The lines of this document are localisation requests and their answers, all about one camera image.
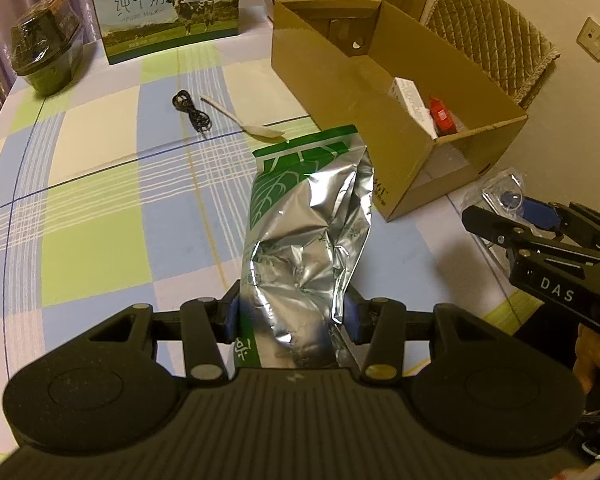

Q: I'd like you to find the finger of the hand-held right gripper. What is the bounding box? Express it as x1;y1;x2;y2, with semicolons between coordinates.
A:
461;204;536;251
517;197;600;256

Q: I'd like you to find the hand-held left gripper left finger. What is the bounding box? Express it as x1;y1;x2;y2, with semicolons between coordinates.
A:
82;285;242;386

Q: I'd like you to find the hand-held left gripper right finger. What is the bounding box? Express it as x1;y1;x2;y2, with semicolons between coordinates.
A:
344;290;496;386

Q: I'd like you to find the clear plastic bag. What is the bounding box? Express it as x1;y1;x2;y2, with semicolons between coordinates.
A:
472;169;527;256

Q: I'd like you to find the silver green foil bag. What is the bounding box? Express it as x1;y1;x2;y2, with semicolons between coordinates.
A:
232;125;376;372

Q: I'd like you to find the red snack packet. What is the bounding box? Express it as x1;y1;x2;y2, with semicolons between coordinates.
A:
428;97;457;137

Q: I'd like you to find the white green medicine box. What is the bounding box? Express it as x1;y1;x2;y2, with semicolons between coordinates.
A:
391;77;432;133

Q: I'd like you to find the brown cardboard box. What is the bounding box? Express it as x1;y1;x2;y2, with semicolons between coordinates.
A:
271;0;529;223

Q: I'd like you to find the checked tablecloth desktop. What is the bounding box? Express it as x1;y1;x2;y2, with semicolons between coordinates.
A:
0;4;600;463

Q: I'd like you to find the person's right hand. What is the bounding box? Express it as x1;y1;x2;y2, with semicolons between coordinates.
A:
574;324;600;395

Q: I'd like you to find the quilted chair back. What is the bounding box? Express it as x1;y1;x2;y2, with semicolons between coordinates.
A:
424;0;561;110

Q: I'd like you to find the wooden spoon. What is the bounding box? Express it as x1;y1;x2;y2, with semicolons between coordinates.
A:
200;95;286;137

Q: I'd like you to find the milk gift box with cow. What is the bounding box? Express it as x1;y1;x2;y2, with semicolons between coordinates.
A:
89;0;242;66

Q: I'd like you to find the dark green wrapped bowl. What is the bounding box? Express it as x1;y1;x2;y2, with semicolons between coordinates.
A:
9;0;85;97

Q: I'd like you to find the wall socket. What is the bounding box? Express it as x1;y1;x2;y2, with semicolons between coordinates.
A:
576;16;600;63

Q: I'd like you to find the black cable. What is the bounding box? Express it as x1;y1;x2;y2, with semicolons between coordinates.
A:
172;91;213;136

